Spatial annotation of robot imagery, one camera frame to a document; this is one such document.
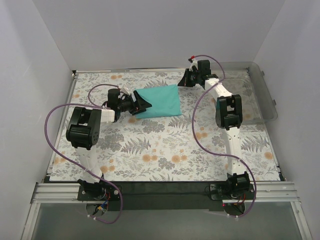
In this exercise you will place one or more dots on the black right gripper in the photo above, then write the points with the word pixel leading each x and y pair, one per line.
pixel 192 77

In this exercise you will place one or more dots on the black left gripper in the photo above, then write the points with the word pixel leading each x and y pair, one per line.
pixel 135 103

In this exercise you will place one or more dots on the teal t shirt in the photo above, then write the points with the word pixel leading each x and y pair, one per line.
pixel 165 101

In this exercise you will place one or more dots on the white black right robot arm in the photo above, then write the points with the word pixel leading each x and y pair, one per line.
pixel 228 117

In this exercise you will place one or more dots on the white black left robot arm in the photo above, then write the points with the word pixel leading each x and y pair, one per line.
pixel 83 133

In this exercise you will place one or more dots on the clear plastic bin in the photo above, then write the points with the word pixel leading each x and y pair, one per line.
pixel 247 79

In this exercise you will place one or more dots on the floral patterned table mat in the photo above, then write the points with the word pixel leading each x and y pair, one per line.
pixel 179 148

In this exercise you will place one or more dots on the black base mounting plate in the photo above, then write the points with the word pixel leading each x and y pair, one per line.
pixel 165 203

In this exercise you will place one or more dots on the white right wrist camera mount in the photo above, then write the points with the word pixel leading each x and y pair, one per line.
pixel 193 64

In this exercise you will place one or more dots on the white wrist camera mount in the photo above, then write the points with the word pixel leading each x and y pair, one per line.
pixel 126 89
pixel 193 64

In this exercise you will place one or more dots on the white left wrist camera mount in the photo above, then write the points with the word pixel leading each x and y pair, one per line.
pixel 126 89

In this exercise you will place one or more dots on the aluminium frame rail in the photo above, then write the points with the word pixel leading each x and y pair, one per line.
pixel 265 191

